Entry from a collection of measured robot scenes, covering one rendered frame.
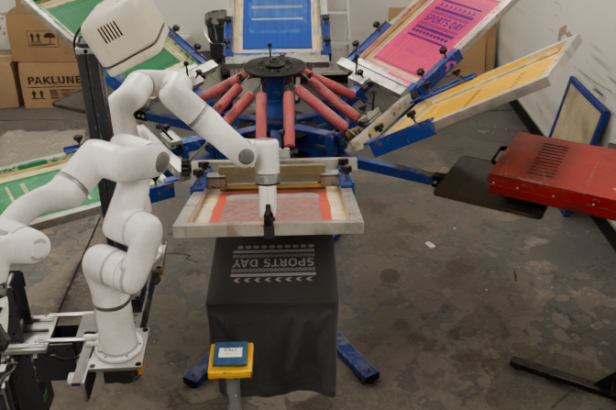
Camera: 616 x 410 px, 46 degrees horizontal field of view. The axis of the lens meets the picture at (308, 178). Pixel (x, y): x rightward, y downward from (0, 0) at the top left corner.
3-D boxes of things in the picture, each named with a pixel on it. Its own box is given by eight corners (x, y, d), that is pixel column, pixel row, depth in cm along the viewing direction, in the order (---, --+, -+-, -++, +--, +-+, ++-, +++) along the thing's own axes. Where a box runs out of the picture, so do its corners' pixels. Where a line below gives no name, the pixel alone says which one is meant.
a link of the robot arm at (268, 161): (230, 142, 213) (225, 137, 222) (232, 178, 216) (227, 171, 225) (280, 138, 217) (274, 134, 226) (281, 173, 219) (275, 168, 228)
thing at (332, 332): (339, 398, 264) (340, 302, 244) (214, 402, 263) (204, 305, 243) (338, 393, 267) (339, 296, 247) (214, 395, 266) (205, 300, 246)
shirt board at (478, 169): (560, 191, 326) (563, 175, 322) (539, 234, 295) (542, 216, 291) (297, 135, 383) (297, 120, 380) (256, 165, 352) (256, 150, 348)
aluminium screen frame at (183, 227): (364, 234, 225) (364, 221, 224) (172, 238, 224) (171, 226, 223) (346, 182, 302) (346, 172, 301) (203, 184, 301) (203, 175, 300)
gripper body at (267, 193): (256, 175, 227) (258, 210, 230) (254, 182, 217) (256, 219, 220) (280, 174, 227) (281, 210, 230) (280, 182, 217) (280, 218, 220)
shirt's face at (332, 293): (337, 302, 245) (337, 301, 244) (206, 304, 244) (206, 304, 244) (330, 227, 287) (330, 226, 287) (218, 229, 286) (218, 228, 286)
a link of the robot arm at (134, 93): (89, 90, 202) (106, 68, 219) (114, 207, 220) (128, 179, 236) (141, 87, 202) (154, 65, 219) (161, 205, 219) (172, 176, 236)
